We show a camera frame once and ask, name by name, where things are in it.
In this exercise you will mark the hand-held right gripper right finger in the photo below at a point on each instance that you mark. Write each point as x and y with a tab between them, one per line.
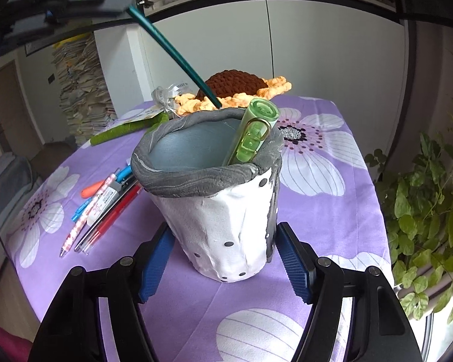
292	267

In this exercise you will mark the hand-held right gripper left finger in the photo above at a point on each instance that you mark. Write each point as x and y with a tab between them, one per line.
156	264

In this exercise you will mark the red pen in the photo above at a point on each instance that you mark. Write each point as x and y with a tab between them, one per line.
117	215

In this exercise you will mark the grey and white pen holder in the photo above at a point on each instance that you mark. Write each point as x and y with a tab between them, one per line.
211	226

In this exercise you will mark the pink patterned pen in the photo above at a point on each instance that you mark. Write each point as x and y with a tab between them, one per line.
87	218

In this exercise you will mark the teal pen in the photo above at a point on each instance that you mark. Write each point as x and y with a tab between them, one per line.
173	54

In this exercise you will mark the blue pen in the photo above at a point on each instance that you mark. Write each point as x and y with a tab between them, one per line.
124	173

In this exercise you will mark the orange pointed pen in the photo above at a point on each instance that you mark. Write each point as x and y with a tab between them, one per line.
92	190

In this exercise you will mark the purple floral tablecloth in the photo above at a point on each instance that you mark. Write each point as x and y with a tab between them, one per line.
324	215

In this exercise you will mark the white eraser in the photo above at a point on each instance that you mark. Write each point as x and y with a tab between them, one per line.
105	201

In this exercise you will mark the tall stack of papers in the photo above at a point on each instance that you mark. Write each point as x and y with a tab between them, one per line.
83	90

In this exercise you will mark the brown wooden door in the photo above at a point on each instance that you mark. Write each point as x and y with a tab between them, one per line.
11	109

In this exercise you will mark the white ribbon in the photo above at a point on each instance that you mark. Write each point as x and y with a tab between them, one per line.
166	96

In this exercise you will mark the white paper tag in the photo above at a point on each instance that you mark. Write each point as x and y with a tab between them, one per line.
139	115

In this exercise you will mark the green wrapped stem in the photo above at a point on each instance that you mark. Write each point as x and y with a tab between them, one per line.
117	132

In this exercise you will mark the green pen with gold clip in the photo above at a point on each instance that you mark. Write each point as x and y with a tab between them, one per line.
249	135

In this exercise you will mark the green leafy plant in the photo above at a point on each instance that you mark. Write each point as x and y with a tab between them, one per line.
422	211

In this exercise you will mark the white plant pot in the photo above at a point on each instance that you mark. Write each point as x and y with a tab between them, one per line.
428	328

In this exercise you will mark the brown and orange crochet sunflower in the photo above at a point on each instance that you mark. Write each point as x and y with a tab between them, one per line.
230	83

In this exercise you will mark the grey cushion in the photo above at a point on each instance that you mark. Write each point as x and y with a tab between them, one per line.
7	181

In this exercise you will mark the dark wall switch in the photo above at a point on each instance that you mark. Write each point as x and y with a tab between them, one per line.
51	79

